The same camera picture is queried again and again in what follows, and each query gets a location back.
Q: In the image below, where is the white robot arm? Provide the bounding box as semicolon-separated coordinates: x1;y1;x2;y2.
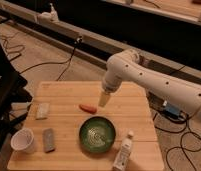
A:
102;49;201;123

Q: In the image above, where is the green ceramic bowl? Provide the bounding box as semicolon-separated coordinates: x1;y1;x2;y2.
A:
79;116;116;154

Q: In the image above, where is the orange carrot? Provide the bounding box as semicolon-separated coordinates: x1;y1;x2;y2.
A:
79;104;97;114

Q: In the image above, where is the white squeeze bottle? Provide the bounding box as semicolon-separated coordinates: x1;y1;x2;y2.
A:
112;131;134;171

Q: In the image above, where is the white sponge block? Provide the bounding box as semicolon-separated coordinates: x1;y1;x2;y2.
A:
35;103;49;120

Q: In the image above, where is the grey sponge block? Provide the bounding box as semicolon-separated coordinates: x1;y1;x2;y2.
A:
43;128;55;153

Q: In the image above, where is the blue power box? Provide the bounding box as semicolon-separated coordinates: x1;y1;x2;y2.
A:
163;101;181;119

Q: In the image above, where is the black chair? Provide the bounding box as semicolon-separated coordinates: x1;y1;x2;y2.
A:
0;44;32;151

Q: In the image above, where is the black floor cable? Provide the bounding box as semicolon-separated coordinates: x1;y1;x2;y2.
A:
0;34;84;82

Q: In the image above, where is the black cable right floor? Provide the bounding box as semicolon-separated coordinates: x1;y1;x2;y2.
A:
151;109;201;171

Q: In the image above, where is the white object on rail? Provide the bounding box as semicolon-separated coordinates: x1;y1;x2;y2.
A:
38;4;59;22

